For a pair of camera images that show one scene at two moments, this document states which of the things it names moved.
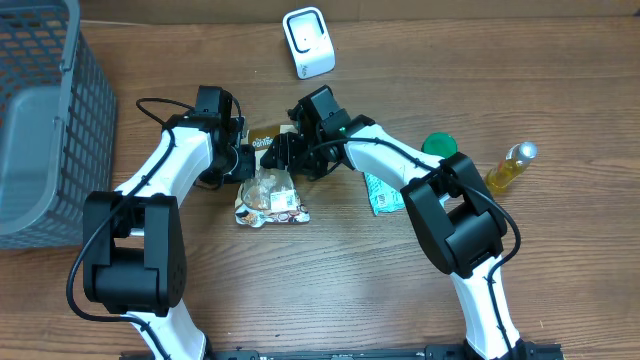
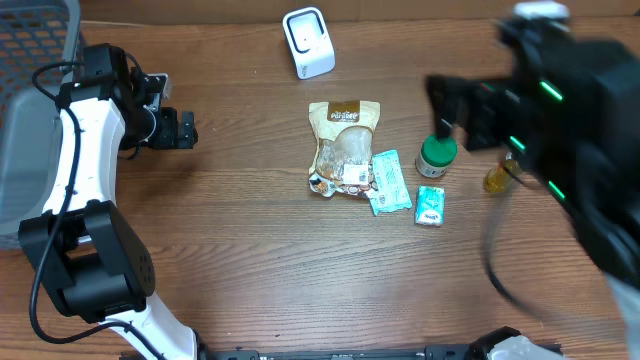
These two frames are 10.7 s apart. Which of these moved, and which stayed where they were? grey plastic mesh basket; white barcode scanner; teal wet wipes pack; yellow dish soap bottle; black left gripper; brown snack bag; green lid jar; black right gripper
Moved: black right gripper; black left gripper; brown snack bag
Stayed: white barcode scanner; teal wet wipes pack; grey plastic mesh basket; green lid jar; yellow dish soap bottle
